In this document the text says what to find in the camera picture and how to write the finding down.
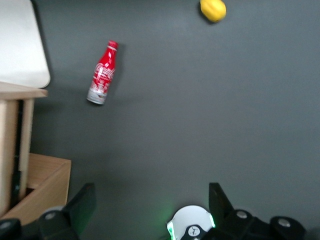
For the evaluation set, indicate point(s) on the yellow lemon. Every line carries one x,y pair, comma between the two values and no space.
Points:
213,10

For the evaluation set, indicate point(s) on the black drawer slide rail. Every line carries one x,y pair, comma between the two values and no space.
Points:
17,150

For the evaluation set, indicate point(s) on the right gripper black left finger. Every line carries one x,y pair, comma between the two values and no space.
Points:
82,200

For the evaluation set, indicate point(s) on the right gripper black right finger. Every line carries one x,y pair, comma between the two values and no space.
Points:
220,202

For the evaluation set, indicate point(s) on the beige plastic tray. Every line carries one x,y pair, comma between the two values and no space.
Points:
20,42

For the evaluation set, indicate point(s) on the oak wooden drawer cabinet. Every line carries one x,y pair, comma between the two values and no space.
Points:
52,180

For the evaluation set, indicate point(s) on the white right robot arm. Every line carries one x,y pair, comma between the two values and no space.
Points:
190,217

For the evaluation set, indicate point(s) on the red cola bottle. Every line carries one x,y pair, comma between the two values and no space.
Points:
102,75

